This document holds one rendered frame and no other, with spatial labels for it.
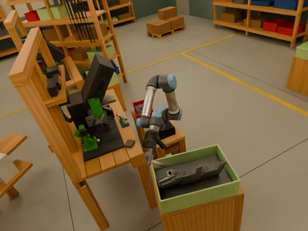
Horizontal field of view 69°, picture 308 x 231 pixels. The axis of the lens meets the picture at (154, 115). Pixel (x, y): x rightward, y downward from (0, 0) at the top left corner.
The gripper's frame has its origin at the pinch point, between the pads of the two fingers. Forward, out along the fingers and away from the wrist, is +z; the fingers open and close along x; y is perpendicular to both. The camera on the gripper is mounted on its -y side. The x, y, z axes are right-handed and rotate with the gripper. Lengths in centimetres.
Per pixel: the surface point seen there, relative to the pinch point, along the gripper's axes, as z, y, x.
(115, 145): -17, 16, -79
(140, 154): -11, -7, -58
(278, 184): -17, -179, -63
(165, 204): 26.6, -22.5, -14.6
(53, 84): -51, 85, -51
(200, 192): 13.5, -43.2, -2.9
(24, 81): -31, 92, -4
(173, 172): 4.6, -16.4, 3.7
